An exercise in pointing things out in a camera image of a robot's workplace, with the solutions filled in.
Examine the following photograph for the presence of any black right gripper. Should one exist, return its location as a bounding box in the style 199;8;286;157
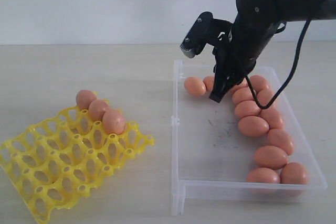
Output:
209;19;247;103

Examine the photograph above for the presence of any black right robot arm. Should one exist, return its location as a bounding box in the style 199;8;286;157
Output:
209;0;335;102

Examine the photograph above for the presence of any clear plastic bin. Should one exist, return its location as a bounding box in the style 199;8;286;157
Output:
170;60;328;209

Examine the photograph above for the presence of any brown egg back row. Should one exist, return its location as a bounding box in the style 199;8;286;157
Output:
249;75;270;93

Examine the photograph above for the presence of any brown egg packed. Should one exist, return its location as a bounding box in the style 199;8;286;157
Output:
102;109;126;135
88;100;110;121
76;90;97;110

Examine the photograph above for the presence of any brown egg under gripper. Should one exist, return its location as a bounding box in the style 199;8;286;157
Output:
234;100;261;119

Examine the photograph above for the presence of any yellow plastic egg tray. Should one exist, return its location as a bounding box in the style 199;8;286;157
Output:
1;101;154;223

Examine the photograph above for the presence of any brown egg second row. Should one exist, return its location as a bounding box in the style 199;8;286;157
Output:
254;145;288;170

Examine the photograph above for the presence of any black camera cable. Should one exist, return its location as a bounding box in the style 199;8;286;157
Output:
236;0;336;109

